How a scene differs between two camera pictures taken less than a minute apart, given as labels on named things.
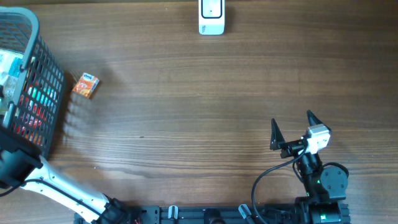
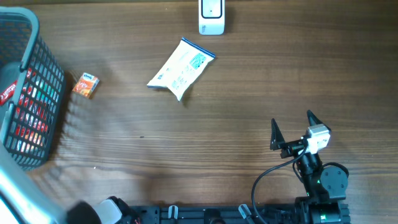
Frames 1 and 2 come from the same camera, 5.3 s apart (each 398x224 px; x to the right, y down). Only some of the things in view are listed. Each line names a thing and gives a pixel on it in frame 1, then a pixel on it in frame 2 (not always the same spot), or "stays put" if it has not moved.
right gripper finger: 313,121 stays put
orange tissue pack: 86,85 stays put
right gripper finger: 276,137 stays put
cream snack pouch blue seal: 10,63 -> 185,67
